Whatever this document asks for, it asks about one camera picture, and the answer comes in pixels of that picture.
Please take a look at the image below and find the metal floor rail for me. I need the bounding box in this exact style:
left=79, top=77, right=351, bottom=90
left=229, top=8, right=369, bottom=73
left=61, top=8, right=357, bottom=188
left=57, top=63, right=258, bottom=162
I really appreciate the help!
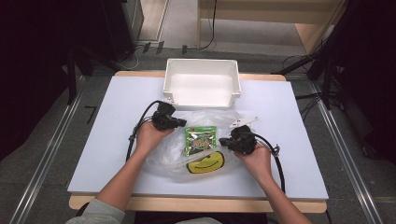
left=8, top=76, right=86, bottom=224
left=310, top=82, right=385, bottom=224

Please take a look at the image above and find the person's right hand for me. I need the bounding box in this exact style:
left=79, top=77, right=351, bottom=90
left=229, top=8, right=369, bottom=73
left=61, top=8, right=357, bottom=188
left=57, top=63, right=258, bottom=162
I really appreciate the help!
left=233, top=145, right=274, bottom=185

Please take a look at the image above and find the person's dark lap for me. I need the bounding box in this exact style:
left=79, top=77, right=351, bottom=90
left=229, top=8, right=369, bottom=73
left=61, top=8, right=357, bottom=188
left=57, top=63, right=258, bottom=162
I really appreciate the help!
left=76, top=202, right=332, bottom=224

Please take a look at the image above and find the black metal stand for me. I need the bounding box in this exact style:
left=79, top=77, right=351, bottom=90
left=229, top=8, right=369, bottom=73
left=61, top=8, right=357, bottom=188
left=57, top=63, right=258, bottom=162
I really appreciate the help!
left=65, top=46, right=95, bottom=105

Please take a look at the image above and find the white floor cable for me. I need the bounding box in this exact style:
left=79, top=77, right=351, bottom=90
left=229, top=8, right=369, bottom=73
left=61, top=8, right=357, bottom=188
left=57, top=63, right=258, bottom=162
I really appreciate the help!
left=119, top=46, right=140, bottom=71

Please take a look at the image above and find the black hanging cable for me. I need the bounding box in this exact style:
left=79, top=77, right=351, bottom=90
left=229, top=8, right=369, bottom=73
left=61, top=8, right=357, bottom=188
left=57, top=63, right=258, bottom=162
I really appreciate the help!
left=199, top=0, right=219, bottom=51

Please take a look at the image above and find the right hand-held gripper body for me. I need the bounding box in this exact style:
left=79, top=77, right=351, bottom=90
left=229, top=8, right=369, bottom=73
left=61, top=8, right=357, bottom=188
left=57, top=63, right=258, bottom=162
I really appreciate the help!
left=229, top=116, right=260, bottom=156

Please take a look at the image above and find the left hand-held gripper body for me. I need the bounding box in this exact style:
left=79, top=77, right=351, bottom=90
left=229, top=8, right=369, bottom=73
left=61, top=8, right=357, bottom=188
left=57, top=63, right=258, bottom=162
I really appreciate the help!
left=151, top=98, right=177, bottom=132

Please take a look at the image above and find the person's left hand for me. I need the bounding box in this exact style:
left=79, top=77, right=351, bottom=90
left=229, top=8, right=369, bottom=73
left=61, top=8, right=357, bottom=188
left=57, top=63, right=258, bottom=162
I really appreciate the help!
left=134, top=120, right=176, bottom=157

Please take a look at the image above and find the dark cabinet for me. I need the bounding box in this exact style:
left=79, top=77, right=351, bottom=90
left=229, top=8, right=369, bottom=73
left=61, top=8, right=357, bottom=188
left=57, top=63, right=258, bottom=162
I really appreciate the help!
left=102, top=0, right=145, bottom=63

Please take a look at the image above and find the clear plastic smiley bag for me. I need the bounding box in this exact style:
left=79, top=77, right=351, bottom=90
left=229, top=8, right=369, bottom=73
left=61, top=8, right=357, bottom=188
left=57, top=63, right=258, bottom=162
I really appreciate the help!
left=144, top=108, right=260, bottom=184

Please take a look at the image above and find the hand-held gripper black cable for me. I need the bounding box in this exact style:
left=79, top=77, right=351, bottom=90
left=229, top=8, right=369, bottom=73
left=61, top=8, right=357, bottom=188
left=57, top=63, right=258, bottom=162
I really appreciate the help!
left=253, top=133, right=287, bottom=194
left=125, top=99, right=162, bottom=163

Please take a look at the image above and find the green snack packet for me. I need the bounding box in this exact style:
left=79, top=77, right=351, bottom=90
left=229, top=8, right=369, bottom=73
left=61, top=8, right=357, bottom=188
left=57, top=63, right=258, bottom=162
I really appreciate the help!
left=183, top=125, right=219, bottom=158

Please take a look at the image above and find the right hand-held gripper black cable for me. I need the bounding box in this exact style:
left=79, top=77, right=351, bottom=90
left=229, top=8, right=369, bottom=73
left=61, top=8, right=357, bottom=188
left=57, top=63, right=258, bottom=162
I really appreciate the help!
left=253, top=133, right=287, bottom=194

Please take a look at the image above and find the left hand-held gripper black cable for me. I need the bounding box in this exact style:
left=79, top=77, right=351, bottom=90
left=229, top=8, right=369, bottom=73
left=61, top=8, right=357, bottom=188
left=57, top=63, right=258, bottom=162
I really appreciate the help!
left=125, top=99, right=162, bottom=163

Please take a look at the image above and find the white plastic bin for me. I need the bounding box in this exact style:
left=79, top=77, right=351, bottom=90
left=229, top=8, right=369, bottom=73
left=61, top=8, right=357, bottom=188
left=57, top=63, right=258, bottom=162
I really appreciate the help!
left=162, top=58, right=243, bottom=110

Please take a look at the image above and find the light wooden shelf frame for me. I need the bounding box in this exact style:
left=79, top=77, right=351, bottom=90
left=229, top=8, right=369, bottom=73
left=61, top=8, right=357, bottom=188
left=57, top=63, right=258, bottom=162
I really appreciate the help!
left=196, top=0, right=348, bottom=56

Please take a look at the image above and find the black tripod stand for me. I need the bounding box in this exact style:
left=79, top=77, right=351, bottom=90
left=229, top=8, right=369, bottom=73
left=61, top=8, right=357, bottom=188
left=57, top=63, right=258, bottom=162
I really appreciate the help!
left=273, top=27, right=348, bottom=110

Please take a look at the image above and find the person's left grey sleeve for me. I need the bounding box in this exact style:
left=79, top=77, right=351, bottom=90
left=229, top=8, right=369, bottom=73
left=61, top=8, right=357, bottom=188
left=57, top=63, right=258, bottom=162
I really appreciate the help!
left=64, top=198, right=126, bottom=224

